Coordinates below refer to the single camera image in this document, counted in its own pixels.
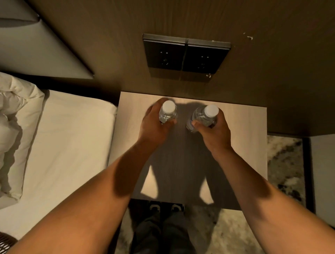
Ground person's right hand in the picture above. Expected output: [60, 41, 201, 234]
[191, 107, 234, 155]

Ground person's left hand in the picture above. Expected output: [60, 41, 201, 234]
[138, 98, 178, 147]

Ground clear water bottle white cap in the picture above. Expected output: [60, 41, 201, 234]
[186, 104, 220, 133]
[158, 100, 178, 125]

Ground person's right forearm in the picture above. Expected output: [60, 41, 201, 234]
[207, 147, 335, 254]

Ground person's left forearm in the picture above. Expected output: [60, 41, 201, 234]
[6, 137, 169, 254]

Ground white bed sheet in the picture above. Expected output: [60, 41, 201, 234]
[0, 89, 118, 242]

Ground person's dark trousers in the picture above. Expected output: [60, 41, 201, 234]
[129, 208, 196, 254]

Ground white pillow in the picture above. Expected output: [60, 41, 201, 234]
[0, 72, 45, 202]

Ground grey upholstered headboard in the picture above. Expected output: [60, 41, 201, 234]
[0, 0, 95, 80]

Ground dark wall power outlet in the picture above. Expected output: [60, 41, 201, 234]
[143, 33, 188, 71]
[181, 38, 232, 74]

